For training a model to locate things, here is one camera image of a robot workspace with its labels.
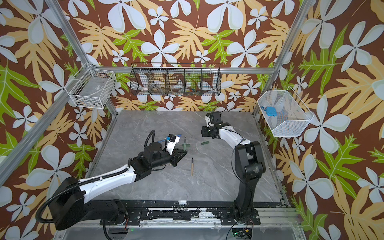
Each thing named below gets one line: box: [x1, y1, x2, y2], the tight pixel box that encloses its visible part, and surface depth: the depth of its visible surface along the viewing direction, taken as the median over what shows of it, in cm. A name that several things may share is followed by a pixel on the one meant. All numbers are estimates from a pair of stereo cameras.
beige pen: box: [191, 157, 194, 176], surface depth 93 cm
